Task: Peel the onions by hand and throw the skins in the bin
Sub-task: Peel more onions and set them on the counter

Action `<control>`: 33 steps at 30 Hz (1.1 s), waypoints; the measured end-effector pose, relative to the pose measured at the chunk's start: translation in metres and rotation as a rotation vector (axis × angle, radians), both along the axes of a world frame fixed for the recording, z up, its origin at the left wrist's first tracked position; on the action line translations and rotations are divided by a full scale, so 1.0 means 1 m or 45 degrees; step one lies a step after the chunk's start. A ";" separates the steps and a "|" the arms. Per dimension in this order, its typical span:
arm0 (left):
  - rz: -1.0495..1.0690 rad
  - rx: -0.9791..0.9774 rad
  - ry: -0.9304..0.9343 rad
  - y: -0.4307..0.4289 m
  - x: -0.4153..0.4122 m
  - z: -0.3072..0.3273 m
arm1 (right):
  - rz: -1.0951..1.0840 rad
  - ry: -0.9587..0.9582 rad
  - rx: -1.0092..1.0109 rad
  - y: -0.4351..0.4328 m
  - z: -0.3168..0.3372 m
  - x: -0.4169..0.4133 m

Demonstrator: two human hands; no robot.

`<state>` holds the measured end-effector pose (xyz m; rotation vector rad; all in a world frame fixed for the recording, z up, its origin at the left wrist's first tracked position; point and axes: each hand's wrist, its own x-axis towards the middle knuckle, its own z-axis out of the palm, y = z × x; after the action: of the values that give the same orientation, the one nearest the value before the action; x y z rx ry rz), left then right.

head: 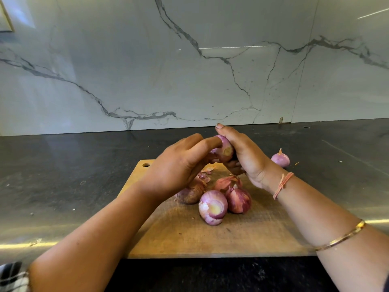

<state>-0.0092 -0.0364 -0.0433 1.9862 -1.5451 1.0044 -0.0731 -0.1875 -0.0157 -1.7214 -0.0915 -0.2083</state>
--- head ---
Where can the small brown wall-edge object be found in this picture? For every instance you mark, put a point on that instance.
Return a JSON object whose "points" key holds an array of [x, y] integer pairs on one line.
{"points": [[280, 121]]}

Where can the person's left hand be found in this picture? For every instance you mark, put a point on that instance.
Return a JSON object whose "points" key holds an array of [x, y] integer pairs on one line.
{"points": [[176, 167]]}

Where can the wooden cutting board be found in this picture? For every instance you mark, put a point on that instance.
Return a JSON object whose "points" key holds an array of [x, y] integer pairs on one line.
{"points": [[176, 237]]}

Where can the person's left forearm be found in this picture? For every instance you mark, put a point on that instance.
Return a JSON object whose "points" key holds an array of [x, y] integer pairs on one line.
{"points": [[91, 249]]}

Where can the person's right forearm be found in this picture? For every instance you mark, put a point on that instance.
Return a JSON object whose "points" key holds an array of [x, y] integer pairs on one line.
{"points": [[331, 231]]}

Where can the red onion with pale patch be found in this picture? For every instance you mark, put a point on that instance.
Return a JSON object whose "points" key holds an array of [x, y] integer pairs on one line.
{"points": [[213, 207]]}

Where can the brownish red onion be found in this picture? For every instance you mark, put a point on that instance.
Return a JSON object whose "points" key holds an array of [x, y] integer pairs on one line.
{"points": [[191, 193]]}

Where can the small red onion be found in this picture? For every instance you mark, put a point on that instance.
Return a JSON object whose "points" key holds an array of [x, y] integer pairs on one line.
{"points": [[280, 158]]}

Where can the white wall switch plate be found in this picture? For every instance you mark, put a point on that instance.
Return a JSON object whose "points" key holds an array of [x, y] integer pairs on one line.
{"points": [[5, 15]]}

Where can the gold bangle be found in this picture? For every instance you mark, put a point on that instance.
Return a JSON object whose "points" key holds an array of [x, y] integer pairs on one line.
{"points": [[340, 236]]}

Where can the black white plaid sleeve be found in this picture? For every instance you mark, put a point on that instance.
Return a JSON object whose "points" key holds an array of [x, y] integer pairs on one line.
{"points": [[12, 279]]}

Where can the pile of onion peels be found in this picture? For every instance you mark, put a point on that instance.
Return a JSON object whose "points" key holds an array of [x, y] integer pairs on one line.
{"points": [[222, 181]]}

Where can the person's right hand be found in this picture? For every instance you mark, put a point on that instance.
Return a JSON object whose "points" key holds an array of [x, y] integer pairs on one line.
{"points": [[249, 155]]}

